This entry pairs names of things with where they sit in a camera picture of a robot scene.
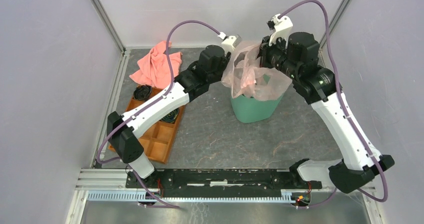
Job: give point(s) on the orange wooden divided tray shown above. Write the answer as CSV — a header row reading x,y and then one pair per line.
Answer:
x,y
158,140

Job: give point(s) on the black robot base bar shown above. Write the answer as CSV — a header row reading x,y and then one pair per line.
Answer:
x,y
226,183

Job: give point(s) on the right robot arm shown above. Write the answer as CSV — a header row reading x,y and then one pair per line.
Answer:
x,y
297,58

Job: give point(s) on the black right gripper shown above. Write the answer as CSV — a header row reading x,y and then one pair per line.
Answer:
x,y
265,50

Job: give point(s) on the black grey rolled tie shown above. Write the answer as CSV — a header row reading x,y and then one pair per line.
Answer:
x,y
142,92

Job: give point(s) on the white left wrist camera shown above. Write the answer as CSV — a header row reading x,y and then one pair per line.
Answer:
x,y
229,43

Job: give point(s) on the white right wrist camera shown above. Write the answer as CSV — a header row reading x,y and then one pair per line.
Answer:
x,y
281,26

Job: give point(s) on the pink plastic trash bag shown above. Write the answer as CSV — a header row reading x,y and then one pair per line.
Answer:
x,y
244,76

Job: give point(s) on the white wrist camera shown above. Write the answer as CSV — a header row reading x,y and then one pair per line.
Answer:
x,y
281,26
229,43

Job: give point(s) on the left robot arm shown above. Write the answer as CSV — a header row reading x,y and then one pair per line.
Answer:
x,y
124,130

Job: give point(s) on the salmon pink cloth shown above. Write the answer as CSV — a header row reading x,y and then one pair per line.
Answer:
x,y
153,68

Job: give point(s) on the blue yellow rolled tie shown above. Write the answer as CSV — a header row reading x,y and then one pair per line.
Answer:
x,y
171,117

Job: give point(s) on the green plastic trash bin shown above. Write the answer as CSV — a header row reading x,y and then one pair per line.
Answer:
x,y
249,110

